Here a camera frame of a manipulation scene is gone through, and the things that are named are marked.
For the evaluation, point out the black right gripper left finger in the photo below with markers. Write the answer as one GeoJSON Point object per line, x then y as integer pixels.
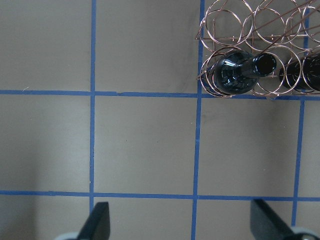
{"type": "Point", "coordinates": [97, 225]}

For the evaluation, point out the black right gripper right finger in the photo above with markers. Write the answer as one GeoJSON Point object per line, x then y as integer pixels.
{"type": "Point", "coordinates": [265, 223]}

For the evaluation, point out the dark wine bottle in basket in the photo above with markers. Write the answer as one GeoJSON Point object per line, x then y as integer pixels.
{"type": "Point", "coordinates": [237, 72]}

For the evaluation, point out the copper wire wine basket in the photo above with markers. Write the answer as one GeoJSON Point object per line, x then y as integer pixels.
{"type": "Point", "coordinates": [286, 29]}

